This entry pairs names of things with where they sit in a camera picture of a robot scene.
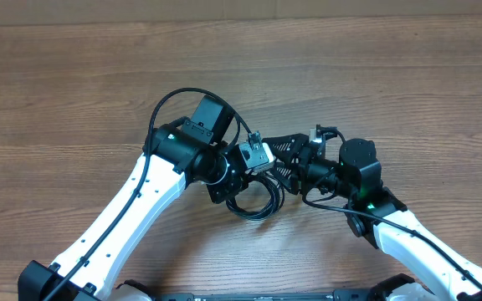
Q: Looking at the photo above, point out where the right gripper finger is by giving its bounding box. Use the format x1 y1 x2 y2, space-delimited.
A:
272 161 300 195
263 134 309 161

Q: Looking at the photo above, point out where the black USB cable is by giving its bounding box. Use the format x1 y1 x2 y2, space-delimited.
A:
225 173 286 222

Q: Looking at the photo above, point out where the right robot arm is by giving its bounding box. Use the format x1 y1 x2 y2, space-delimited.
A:
264 130 482 300

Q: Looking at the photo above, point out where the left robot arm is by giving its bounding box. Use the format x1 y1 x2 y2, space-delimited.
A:
18 91 245 300

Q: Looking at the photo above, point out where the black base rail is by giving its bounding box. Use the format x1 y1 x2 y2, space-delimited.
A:
153 288 371 301

